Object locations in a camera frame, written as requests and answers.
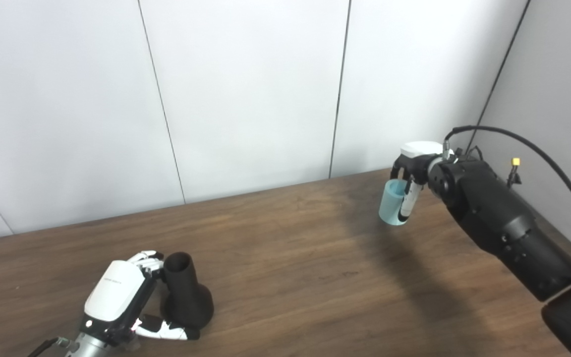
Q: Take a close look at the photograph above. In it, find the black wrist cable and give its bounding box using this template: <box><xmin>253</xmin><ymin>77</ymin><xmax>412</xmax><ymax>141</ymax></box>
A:
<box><xmin>27</xmin><ymin>337</ymin><xmax>74</xmax><ymax>357</ymax></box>
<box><xmin>443</xmin><ymin>125</ymin><xmax>571</xmax><ymax>244</ymax></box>

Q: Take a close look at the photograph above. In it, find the light-blue cylindrical hose piece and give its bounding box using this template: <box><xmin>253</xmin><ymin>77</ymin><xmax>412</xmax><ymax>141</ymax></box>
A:
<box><xmin>378</xmin><ymin>179</ymin><xmax>413</xmax><ymax>227</ymax></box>

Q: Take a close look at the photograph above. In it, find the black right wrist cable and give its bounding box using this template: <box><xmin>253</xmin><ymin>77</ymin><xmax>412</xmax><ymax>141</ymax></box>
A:
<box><xmin>443</xmin><ymin>125</ymin><xmax>571</xmax><ymax>244</ymax></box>

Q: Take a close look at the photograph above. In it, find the yellow plug connector lead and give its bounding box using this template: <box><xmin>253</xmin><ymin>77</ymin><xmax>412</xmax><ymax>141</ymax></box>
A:
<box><xmin>506</xmin><ymin>158</ymin><xmax>522</xmax><ymax>188</ymax></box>

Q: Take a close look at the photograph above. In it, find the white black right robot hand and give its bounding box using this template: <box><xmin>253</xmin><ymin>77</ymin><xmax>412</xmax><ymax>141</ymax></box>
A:
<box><xmin>390</xmin><ymin>141</ymin><xmax>457</xmax><ymax>223</ymax></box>

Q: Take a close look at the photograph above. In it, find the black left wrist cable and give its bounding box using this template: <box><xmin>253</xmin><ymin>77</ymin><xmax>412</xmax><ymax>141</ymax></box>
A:
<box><xmin>27</xmin><ymin>337</ymin><xmax>74</xmax><ymax>357</ymax></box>

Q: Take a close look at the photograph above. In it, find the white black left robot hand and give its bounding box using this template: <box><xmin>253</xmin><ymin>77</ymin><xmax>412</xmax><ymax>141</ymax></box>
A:
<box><xmin>79</xmin><ymin>250</ymin><xmax>201</xmax><ymax>349</ymax></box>

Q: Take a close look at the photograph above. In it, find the black funnel-shaped nozzle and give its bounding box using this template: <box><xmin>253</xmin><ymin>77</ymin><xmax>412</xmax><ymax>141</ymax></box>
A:
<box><xmin>160</xmin><ymin>252</ymin><xmax>215</xmax><ymax>329</ymax></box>

